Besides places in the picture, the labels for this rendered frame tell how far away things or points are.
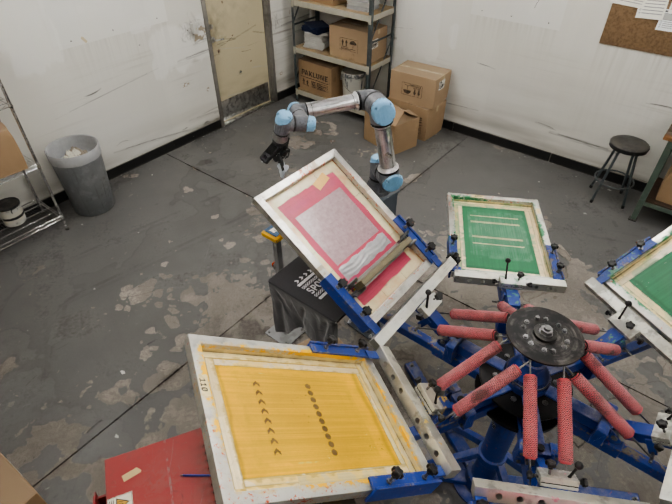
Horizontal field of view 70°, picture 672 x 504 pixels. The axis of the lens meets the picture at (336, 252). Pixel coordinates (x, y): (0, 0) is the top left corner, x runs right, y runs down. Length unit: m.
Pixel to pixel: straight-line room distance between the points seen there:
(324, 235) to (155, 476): 1.20
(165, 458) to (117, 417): 1.57
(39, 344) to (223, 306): 1.32
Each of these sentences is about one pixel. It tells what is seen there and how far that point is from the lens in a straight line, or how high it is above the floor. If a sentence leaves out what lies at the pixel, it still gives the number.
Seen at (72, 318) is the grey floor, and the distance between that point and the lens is 4.23.
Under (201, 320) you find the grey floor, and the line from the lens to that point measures 3.85.
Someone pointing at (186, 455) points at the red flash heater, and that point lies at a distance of 1.96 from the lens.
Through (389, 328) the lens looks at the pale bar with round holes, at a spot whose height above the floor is 1.16.
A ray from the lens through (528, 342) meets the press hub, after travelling 2.05.
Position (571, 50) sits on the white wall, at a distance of 5.65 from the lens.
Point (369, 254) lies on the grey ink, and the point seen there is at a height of 1.25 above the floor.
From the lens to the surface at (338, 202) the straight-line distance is 2.43.
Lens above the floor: 2.80
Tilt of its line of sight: 41 degrees down
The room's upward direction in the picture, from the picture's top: straight up
